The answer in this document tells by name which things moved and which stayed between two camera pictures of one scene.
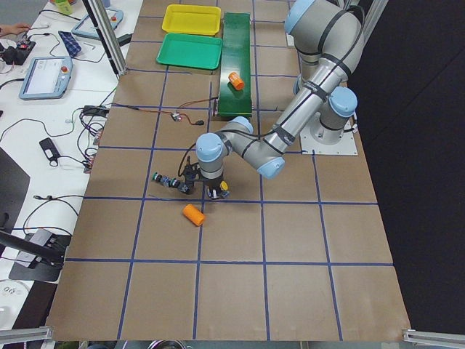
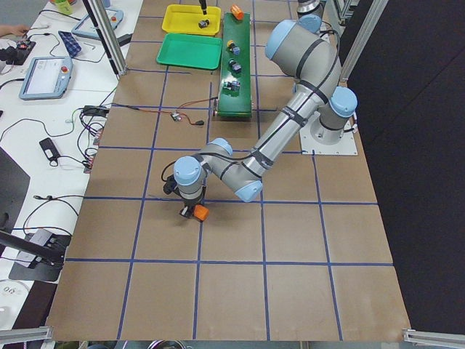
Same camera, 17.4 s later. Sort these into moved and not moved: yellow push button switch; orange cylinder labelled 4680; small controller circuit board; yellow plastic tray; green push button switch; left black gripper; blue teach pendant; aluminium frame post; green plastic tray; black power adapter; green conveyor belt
Moved: orange cylinder labelled 4680; left black gripper; green push button switch; yellow push button switch
Not moved: black power adapter; green conveyor belt; blue teach pendant; aluminium frame post; yellow plastic tray; green plastic tray; small controller circuit board
